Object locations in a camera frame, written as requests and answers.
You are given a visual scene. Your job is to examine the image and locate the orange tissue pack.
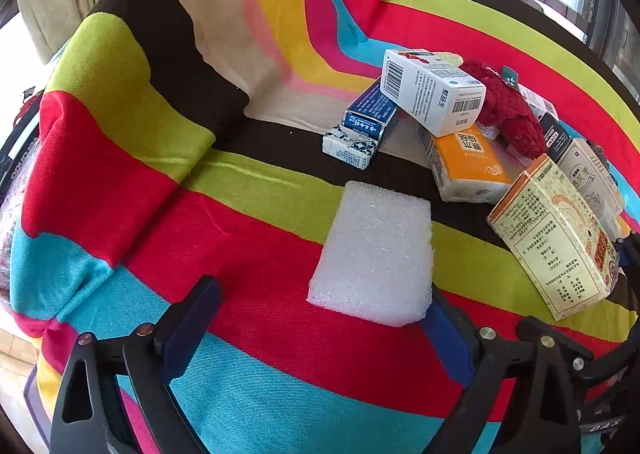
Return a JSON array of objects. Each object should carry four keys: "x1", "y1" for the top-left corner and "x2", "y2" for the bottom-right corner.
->
[{"x1": 418, "y1": 125, "x2": 512, "y2": 205}]

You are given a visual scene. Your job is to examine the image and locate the white foam block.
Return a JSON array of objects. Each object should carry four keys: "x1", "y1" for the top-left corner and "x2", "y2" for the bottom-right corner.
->
[{"x1": 307, "y1": 181, "x2": 434, "y2": 327}]

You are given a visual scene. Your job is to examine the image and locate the beige orange herbal box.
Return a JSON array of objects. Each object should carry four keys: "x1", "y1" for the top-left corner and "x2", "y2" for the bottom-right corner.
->
[{"x1": 487, "y1": 154, "x2": 620, "y2": 321}]

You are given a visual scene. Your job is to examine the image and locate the blue white patterned small box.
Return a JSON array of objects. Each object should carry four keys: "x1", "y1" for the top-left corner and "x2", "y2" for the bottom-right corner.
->
[{"x1": 322, "y1": 124, "x2": 378, "y2": 170}]

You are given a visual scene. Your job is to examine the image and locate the dark blue long box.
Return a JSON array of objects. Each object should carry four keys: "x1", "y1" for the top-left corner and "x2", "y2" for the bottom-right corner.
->
[{"x1": 342, "y1": 78, "x2": 397, "y2": 142}]

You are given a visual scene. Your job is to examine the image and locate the black small box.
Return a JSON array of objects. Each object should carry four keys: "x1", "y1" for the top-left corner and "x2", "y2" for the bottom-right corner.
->
[{"x1": 539, "y1": 113, "x2": 572, "y2": 162}]

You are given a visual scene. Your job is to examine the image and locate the white barcode medicine box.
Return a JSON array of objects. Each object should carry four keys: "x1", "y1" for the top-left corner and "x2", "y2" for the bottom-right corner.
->
[{"x1": 380, "y1": 49, "x2": 486, "y2": 138}]

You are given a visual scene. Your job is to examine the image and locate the white cream tall box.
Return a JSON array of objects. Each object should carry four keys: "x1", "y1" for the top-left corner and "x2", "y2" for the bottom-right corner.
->
[{"x1": 558, "y1": 138, "x2": 624, "y2": 240}]

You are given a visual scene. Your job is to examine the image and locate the red knitted cloth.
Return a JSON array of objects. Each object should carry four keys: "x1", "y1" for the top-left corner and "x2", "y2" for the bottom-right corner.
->
[{"x1": 460, "y1": 60, "x2": 548, "y2": 159}]

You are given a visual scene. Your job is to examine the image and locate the pink white long box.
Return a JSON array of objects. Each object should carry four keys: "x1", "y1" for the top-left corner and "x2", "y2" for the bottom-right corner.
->
[{"x1": 518, "y1": 84, "x2": 559, "y2": 120}]

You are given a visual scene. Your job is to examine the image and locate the striped colourful table cloth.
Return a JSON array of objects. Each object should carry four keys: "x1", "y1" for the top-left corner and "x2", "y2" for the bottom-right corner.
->
[{"x1": 10, "y1": 0, "x2": 639, "y2": 453}]

